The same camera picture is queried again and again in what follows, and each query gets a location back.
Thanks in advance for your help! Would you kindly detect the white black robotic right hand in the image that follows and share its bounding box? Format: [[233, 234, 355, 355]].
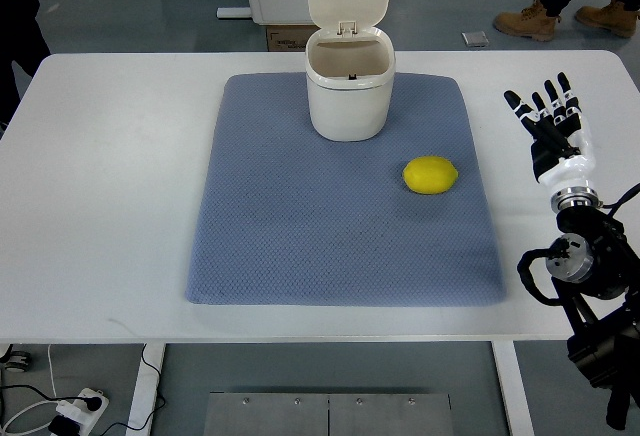
[[504, 73, 600, 213]]

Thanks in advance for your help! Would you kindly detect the yellow lemon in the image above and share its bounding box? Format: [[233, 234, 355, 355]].
[[402, 156, 459, 195]]

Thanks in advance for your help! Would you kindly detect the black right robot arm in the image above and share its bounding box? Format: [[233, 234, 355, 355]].
[[517, 186, 639, 431]]

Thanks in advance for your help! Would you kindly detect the white trash bin with lid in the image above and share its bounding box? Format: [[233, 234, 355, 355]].
[[305, 0, 396, 142]]

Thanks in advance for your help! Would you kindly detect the tan boot left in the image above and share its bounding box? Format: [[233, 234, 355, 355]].
[[493, 0, 561, 42]]

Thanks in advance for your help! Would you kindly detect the tan boot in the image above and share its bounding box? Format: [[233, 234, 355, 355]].
[[493, 0, 561, 42], [575, 0, 639, 38]]

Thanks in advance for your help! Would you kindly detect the small grey floor plate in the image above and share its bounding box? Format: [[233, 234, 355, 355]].
[[461, 31, 490, 48]]

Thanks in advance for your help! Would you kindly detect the tan boot right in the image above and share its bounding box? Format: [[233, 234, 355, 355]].
[[575, 0, 639, 38]]

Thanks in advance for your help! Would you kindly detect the white table leg right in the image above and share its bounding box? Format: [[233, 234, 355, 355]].
[[491, 340, 534, 436]]

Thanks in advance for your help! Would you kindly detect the white table leg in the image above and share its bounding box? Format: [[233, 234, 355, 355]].
[[491, 340, 534, 436], [125, 343, 166, 436]]

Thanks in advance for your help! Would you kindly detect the blue quilted mat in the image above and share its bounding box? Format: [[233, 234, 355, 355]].
[[186, 73, 505, 307]]

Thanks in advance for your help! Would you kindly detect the cardboard box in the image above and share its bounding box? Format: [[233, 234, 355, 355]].
[[265, 25, 318, 52]]

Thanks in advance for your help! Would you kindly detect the metal floor plate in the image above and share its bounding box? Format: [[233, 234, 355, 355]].
[[204, 392, 454, 435]]

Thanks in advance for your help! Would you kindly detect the white table leg left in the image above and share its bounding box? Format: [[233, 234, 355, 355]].
[[125, 343, 166, 436]]

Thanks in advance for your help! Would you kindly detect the white power strip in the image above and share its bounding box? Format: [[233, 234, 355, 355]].
[[56, 388, 109, 427]]

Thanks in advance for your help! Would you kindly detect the person in dark clothing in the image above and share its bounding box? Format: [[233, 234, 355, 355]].
[[1, 0, 51, 133]]

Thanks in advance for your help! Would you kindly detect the black caster wheel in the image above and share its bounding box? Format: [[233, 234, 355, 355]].
[[0, 344, 32, 372]]

